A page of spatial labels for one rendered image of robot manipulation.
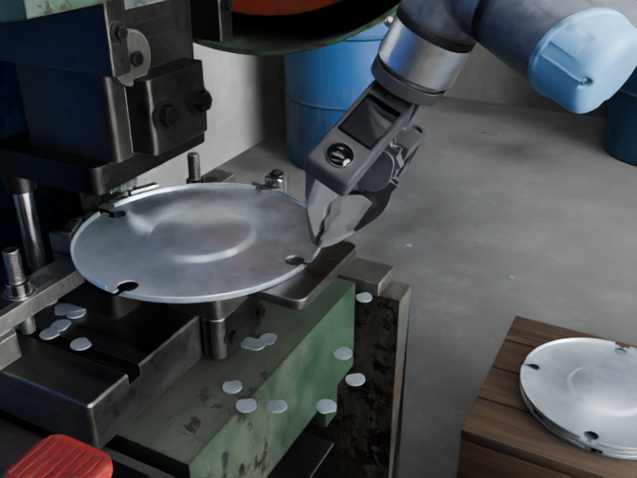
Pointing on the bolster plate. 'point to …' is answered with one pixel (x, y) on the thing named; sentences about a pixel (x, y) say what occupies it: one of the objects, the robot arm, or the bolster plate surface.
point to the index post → (279, 179)
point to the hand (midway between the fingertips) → (318, 239)
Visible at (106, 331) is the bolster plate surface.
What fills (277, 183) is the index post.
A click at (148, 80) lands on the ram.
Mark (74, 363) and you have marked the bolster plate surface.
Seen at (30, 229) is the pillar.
